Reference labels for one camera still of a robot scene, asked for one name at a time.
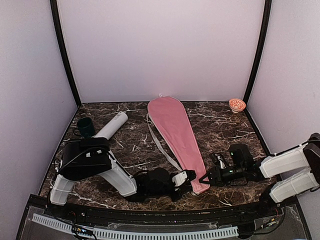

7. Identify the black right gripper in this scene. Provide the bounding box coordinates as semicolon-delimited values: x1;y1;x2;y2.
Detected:
199;163;245;188

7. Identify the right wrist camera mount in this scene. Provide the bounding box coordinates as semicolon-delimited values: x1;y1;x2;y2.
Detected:
210;152;230;170

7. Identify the black corner post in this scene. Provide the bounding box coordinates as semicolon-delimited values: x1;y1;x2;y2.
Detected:
242;0;272;105
49;0;82;108

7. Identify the orange patterned small bowl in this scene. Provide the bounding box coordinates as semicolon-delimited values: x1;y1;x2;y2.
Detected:
228;98;247;113

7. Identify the black front table rail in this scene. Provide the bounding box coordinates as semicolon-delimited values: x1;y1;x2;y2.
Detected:
49;203;283;226

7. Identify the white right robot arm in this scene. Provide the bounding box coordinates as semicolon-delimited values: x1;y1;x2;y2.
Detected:
199;132;320;217

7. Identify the white shuttlecock tube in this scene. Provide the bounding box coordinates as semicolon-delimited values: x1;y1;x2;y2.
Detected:
94;111;128;140

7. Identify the pink racket cover bag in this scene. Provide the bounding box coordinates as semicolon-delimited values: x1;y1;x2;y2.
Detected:
147;96;210;195

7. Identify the dark green mug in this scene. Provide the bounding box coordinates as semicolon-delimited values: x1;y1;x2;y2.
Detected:
73;117;96;138

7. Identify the grey slotted cable duct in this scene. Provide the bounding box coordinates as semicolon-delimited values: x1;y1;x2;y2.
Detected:
31;213;239;240

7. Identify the right black corner post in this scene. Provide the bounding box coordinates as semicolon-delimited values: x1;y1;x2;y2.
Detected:
242;0;272;105

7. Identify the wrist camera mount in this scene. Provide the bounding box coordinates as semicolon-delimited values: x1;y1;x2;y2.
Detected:
210;152;230;170
171;170;197;188

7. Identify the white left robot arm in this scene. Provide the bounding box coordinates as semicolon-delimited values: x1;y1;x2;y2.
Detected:
49;137;191;218

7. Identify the left black corner post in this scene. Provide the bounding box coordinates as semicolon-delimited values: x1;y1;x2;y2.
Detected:
49;0;82;108

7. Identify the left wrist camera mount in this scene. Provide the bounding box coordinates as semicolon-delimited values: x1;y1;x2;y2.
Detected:
171;170;197;188

